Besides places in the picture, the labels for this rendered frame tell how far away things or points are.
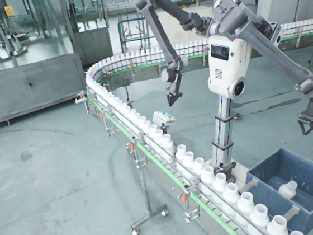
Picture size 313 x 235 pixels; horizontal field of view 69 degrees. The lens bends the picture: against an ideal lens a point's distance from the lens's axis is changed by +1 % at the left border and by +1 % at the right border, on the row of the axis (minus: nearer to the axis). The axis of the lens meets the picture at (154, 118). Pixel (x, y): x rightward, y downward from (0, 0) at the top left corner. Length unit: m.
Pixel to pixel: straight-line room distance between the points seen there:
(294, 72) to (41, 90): 3.81
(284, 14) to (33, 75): 6.03
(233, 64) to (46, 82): 3.34
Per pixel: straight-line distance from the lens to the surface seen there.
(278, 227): 0.87
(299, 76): 1.02
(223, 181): 0.95
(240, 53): 1.46
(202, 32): 1.66
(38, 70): 4.16
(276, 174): 1.64
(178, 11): 1.49
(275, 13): 7.06
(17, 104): 4.28
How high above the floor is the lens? 1.85
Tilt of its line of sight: 32 degrees down
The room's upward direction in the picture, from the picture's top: 7 degrees counter-clockwise
